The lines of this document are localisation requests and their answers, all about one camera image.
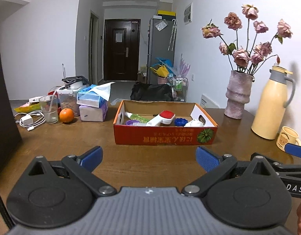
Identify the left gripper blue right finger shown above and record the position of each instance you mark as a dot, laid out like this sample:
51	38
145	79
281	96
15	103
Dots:
207	159

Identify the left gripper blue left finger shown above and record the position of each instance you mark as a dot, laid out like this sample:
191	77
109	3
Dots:
91	159

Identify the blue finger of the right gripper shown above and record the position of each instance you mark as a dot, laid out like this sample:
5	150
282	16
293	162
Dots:
293	149

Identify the red white lint brush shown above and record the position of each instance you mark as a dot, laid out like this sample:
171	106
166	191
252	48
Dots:
165	117

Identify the green spray bottle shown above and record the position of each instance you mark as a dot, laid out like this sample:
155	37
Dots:
137	117

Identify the cream cartoon mug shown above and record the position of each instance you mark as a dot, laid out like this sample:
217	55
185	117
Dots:
287	135

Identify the white round item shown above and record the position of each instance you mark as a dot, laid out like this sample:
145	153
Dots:
194	123

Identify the purple tissue pack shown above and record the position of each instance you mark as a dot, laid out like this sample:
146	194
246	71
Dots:
93	114

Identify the cream thermos jug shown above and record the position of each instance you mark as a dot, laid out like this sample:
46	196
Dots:
277	95

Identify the blue round lid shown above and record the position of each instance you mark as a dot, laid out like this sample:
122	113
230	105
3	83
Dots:
180	122

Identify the orange fruit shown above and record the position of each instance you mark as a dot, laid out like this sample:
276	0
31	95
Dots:
66	115

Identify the purple round item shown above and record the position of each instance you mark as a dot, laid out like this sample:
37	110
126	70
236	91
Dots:
132	123

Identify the orange cardboard box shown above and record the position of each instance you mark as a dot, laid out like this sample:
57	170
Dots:
163	134

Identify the blue tissue pack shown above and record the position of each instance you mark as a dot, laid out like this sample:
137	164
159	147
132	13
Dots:
95	95

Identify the clear plastic food container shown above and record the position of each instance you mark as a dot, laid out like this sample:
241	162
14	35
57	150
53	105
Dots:
68	98

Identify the clear drinking glass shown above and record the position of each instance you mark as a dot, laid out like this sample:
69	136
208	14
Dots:
49	108

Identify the pink ceramic vase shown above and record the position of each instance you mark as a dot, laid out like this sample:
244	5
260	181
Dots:
238	94

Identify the metal storage cart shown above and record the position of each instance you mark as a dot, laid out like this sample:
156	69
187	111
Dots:
179	88

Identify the yellow snack packet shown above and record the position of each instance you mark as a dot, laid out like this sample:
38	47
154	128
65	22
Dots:
27	108

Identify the black item on container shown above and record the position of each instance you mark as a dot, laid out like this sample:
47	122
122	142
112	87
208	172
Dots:
75	79

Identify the black bag on chair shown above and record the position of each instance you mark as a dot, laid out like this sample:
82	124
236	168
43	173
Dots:
151	92

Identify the dark monitor edge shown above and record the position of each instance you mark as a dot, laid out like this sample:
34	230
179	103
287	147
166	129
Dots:
9	134

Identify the purple hangers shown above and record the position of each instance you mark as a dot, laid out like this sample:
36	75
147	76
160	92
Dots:
183	68

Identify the white mop stick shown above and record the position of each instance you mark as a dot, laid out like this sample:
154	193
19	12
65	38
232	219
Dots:
63	71

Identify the yellow blue hangers pile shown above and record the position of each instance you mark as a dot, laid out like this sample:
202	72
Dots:
163	68

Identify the dried pink roses bouquet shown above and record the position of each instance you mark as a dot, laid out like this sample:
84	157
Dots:
247	59

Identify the dark front door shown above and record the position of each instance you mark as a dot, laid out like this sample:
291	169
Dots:
121	49

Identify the white umbrella on fridge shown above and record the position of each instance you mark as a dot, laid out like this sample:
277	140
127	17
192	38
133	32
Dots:
172	36

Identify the grey refrigerator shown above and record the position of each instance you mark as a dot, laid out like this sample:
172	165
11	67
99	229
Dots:
158	43

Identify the yellow black box on fridge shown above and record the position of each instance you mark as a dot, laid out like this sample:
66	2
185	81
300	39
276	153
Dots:
166	13

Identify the white board leaning on wall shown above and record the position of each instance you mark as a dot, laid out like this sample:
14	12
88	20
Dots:
206	102

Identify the white charger with cable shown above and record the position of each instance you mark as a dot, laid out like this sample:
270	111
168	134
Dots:
31	120

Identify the white wall vent panel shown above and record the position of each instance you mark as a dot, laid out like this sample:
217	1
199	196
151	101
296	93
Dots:
187	15

